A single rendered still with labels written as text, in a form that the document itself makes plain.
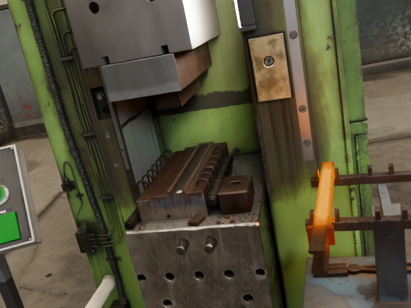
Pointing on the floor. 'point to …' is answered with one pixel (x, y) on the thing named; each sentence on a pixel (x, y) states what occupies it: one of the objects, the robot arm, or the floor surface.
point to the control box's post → (8, 286)
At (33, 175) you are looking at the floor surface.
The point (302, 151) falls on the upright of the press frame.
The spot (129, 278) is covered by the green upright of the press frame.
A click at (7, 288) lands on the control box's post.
